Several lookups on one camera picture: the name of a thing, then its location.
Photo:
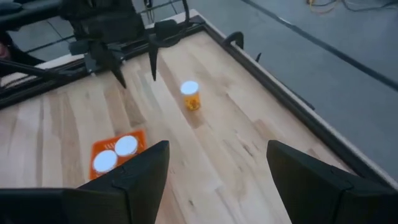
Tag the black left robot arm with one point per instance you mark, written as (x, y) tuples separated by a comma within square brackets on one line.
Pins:
[(28, 11)]

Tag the black aluminium table frame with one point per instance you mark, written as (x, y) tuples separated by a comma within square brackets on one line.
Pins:
[(264, 79)]

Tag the black table clamp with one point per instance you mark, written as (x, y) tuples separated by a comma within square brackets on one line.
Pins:
[(234, 37)]

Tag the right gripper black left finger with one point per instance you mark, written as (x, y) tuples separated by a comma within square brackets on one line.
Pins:
[(93, 205)]

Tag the orange plastic basket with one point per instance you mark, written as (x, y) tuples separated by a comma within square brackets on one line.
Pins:
[(97, 145)]

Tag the orange pill bottle white cap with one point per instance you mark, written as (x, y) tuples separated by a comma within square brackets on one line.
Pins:
[(126, 145), (105, 161), (190, 99)]

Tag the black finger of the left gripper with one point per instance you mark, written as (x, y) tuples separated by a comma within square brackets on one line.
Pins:
[(117, 70), (153, 59)]

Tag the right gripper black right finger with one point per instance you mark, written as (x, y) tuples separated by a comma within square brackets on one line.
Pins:
[(326, 199)]

